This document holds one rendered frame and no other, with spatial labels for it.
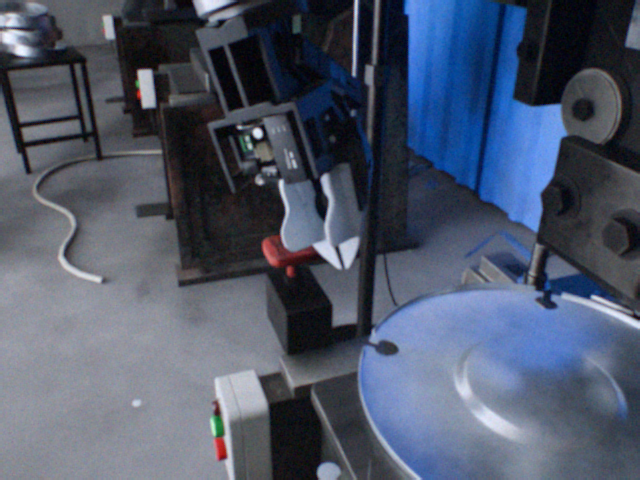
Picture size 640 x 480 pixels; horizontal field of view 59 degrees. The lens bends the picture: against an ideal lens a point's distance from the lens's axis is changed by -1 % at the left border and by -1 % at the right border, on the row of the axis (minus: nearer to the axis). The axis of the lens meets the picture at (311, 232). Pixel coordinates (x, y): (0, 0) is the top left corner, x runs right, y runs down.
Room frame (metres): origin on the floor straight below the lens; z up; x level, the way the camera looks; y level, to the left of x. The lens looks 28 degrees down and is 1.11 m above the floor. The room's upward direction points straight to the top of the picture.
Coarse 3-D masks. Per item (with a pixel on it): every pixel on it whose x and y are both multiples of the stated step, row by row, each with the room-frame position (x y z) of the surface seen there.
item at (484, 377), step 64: (384, 320) 0.43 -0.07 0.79; (448, 320) 0.44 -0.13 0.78; (512, 320) 0.44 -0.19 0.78; (576, 320) 0.44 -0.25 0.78; (384, 384) 0.35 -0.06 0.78; (448, 384) 0.35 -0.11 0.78; (512, 384) 0.34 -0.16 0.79; (576, 384) 0.34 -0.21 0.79; (448, 448) 0.29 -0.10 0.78; (512, 448) 0.29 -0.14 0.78; (576, 448) 0.28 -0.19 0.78
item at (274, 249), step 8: (264, 240) 0.63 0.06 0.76; (272, 240) 0.63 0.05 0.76; (280, 240) 0.63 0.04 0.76; (264, 248) 0.62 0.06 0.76; (272, 248) 0.61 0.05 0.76; (280, 248) 0.61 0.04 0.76; (304, 248) 0.61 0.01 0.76; (312, 248) 0.61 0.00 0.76; (272, 256) 0.59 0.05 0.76; (280, 256) 0.59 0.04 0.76; (288, 256) 0.59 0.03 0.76; (296, 256) 0.60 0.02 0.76; (304, 256) 0.60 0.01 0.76; (312, 256) 0.60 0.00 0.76; (320, 256) 0.61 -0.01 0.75; (272, 264) 0.59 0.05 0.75; (280, 264) 0.59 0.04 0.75; (288, 264) 0.59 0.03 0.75; (296, 264) 0.59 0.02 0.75; (288, 272) 0.62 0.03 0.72; (296, 272) 0.62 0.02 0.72
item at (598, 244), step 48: (624, 0) 0.40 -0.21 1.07; (624, 48) 0.39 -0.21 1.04; (576, 96) 0.41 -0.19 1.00; (624, 96) 0.38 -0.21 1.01; (576, 144) 0.38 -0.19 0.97; (624, 144) 0.38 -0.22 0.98; (576, 192) 0.37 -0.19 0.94; (624, 192) 0.33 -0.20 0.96; (576, 240) 0.36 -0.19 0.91; (624, 240) 0.31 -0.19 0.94; (624, 288) 0.31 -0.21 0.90
